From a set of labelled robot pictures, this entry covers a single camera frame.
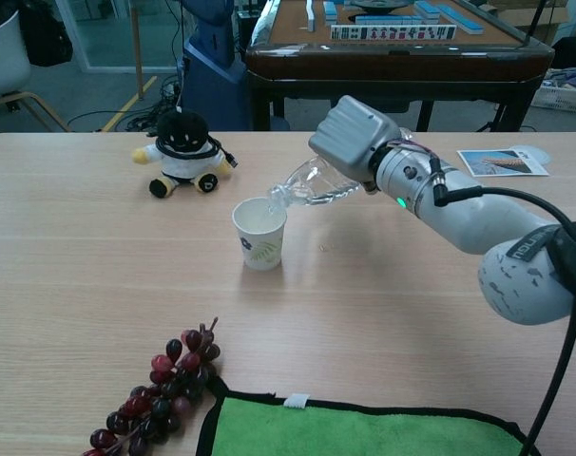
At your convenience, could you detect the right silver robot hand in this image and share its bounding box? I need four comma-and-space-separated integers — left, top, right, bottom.
308, 94, 403, 185

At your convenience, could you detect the black and white plush toy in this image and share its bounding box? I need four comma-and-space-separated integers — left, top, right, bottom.
131, 108, 240, 200

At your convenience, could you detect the black bag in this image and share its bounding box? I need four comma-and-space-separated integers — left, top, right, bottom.
19, 0, 74, 67

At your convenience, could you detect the wooden post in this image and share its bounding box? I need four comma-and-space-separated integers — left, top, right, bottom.
129, 7, 144, 100

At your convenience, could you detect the white paper cup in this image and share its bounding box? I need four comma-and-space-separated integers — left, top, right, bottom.
231, 197, 288, 273

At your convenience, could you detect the photo postcard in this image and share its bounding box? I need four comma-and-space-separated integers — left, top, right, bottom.
456, 147, 550, 178

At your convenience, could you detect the white chair with wooden legs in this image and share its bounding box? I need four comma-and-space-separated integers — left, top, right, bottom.
0, 9, 73, 135

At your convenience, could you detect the purple grape bunch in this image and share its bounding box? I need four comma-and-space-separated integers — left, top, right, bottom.
81, 316, 222, 456

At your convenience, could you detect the black USB cable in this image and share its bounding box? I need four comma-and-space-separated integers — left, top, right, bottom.
155, 135, 240, 169

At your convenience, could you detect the brown mahjong table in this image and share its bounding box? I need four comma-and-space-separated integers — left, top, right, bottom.
244, 0, 555, 132

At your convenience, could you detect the blue machine base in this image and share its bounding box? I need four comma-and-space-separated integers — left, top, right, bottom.
178, 0, 251, 132

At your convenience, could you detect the green cloth with black trim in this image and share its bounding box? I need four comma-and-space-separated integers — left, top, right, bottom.
195, 377, 541, 456

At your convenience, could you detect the transparent plastic bottle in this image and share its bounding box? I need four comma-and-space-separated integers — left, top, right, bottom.
267, 126, 417, 213

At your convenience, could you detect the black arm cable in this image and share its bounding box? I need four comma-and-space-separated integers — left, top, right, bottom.
429, 159, 576, 456

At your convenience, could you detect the white plastic basket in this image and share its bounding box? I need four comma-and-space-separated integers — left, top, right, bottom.
529, 85, 576, 114

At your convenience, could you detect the white mahjong tile row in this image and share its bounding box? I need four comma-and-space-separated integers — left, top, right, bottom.
330, 23, 458, 42

